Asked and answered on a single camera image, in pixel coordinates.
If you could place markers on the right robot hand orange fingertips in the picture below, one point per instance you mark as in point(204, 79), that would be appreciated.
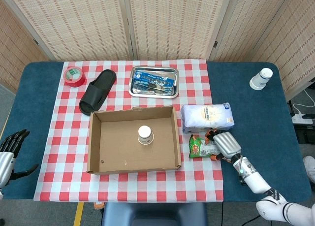
point(226, 144)

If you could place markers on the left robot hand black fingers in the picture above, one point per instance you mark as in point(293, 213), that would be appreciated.
point(5, 162)

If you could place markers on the green snack packet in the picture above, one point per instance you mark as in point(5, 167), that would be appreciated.
point(197, 147)

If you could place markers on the white plastic tissue pack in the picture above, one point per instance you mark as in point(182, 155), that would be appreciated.
point(206, 117)

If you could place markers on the white single paper cup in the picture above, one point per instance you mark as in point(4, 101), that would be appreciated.
point(145, 136)

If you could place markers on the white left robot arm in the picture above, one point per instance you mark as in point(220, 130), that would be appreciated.
point(1, 194)

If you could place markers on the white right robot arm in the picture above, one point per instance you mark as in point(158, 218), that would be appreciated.
point(253, 179)

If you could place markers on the blue packet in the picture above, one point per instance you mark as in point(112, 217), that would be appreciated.
point(152, 80)

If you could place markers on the brown wicker basket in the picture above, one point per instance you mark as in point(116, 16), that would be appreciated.
point(99, 205)

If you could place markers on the open brown cardboard box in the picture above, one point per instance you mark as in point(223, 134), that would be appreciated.
point(118, 147)

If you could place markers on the red white checkered tablecloth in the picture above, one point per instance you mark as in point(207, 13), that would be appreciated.
point(69, 137)

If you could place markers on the stack of white paper cups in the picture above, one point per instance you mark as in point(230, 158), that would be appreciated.
point(259, 80)

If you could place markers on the white power strip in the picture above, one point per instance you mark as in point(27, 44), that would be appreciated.
point(301, 119)

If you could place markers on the white shoe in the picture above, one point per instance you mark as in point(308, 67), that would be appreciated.
point(310, 168)

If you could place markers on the shiny metal tray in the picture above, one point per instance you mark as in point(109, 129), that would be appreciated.
point(153, 95)

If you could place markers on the dark blue padded seat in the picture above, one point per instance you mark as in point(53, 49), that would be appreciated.
point(155, 215)

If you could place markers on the red tape roll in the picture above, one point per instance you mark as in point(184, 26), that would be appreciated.
point(76, 82)

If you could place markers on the black slide slipper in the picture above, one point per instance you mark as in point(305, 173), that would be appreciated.
point(97, 91)

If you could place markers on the woven bamboo folding screen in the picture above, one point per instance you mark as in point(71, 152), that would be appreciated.
point(81, 24)

